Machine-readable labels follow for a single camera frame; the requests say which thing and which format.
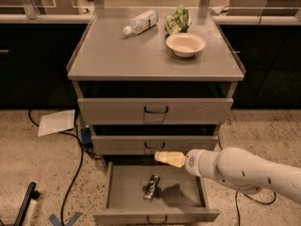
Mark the white paper sheet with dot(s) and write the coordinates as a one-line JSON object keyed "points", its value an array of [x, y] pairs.
{"points": [[56, 122]]}

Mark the blue power adapter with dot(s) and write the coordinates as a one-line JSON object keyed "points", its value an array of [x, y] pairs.
{"points": [[86, 137]]}

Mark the clear plastic water bottle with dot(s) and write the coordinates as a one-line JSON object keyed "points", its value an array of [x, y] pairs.
{"points": [[142, 22]]}

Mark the silver blue redbull can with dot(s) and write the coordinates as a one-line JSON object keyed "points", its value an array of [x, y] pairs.
{"points": [[151, 187]]}

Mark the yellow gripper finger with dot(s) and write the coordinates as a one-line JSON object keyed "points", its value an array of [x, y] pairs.
{"points": [[175, 159]]}

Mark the grey drawer cabinet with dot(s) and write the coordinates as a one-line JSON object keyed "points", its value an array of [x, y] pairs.
{"points": [[106, 54]]}

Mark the grey drawer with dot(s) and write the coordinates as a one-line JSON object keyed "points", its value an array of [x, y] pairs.
{"points": [[148, 139], [153, 103], [179, 197]]}

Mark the white bowl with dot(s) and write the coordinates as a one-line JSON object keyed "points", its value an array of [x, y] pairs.
{"points": [[185, 44]]}

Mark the grey top drawer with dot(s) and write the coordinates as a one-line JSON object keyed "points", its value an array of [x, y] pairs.
{"points": [[153, 103]]}

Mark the long background counter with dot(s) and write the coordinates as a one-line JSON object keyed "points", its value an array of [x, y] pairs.
{"points": [[213, 13]]}

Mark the green chip bag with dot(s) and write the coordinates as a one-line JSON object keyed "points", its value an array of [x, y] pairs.
{"points": [[178, 22]]}

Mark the black bar tool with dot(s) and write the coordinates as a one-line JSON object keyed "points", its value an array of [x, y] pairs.
{"points": [[30, 194]]}

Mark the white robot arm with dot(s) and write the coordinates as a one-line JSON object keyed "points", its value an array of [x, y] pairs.
{"points": [[238, 169]]}

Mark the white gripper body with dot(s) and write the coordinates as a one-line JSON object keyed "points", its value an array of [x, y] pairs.
{"points": [[193, 163]]}

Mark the grey middle drawer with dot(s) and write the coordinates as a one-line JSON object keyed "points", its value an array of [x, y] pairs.
{"points": [[148, 139]]}

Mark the grey bottom drawer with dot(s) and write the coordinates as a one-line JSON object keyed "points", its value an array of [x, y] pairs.
{"points": [[179, 197]]}

